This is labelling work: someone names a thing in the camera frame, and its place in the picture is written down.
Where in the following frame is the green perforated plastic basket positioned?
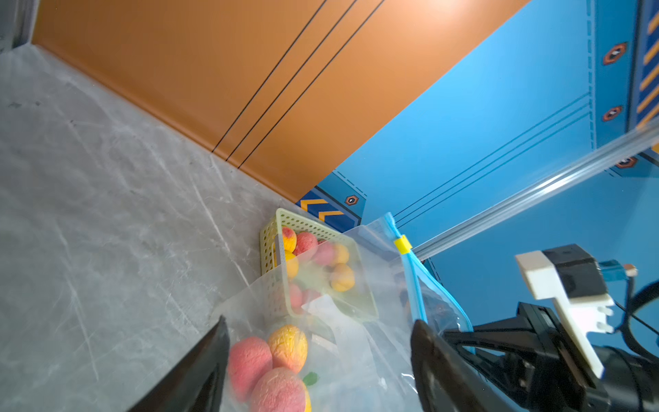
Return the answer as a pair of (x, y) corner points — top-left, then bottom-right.
(259, 208), (379, 322)

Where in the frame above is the pink peach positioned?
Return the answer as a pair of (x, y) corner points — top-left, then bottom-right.
(228, 336), (273, 403)
(249, 367), (311, 412)

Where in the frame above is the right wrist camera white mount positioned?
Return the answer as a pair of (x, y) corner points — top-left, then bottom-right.
(516, 244), (638, 378)

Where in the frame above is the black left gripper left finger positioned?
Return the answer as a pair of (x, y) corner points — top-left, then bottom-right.
(129, 316), (231, 412)

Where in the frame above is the aluminium corner post right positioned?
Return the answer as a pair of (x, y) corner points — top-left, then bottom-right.
(413, 118), (658, 260)

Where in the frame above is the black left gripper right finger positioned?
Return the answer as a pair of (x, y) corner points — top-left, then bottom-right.
(410, 319), (510, 412)

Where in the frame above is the clear zip-top bag blue zipper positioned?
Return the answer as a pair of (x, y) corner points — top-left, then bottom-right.
(216, 209), (473, 411)

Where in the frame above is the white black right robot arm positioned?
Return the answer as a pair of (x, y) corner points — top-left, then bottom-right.
(444, 281), (658, 411)

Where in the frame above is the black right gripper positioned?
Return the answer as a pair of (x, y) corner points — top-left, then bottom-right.
(443, 302), (612, 411)

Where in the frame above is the yellow peach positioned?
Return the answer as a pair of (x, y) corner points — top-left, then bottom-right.
(267, 324), (309, 374)

